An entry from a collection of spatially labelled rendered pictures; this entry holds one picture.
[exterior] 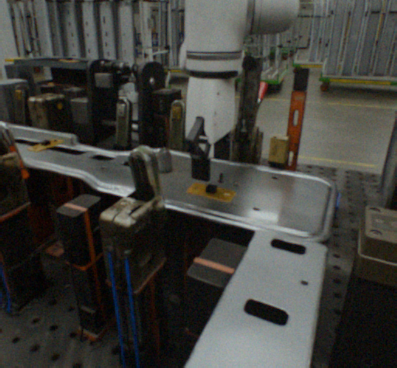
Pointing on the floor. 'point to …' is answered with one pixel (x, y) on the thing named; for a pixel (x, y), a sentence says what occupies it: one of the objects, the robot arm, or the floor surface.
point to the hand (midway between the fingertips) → (212, 163)
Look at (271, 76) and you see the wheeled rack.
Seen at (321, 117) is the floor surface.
